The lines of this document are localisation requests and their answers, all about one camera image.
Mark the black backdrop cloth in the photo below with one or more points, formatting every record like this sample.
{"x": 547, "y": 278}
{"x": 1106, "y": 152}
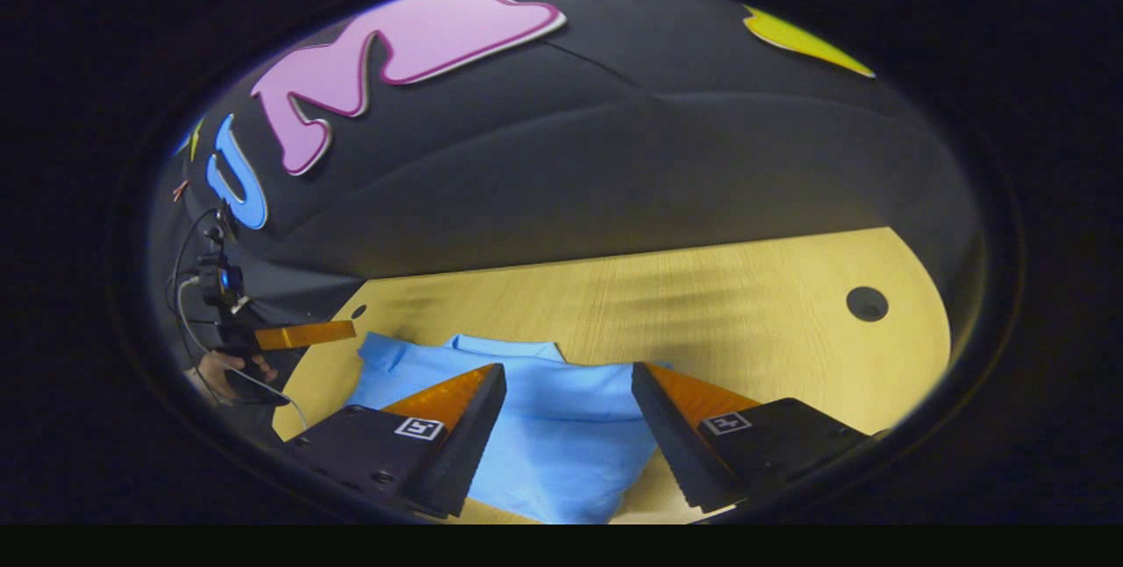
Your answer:
{"x": 614, "y": 163}

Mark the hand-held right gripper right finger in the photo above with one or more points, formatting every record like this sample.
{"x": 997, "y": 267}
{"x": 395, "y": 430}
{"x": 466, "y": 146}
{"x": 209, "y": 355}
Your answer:
{"x": 671, "y": 440}

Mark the light blue T-shirt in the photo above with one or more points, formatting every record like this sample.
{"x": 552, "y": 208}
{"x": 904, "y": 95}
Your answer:
{"x": 561, "y": 435}

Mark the copper cloth clip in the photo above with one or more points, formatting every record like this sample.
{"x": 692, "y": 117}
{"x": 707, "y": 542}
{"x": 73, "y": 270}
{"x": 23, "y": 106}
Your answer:
{"x": 180, "y": 190}

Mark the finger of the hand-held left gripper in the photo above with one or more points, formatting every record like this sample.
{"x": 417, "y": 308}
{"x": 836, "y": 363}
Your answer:
{"x": 303, "y": 335}

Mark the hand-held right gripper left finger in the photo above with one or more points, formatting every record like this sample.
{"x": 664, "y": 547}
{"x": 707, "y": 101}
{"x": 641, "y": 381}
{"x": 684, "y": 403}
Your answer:
{"x": 465, "y": 444}

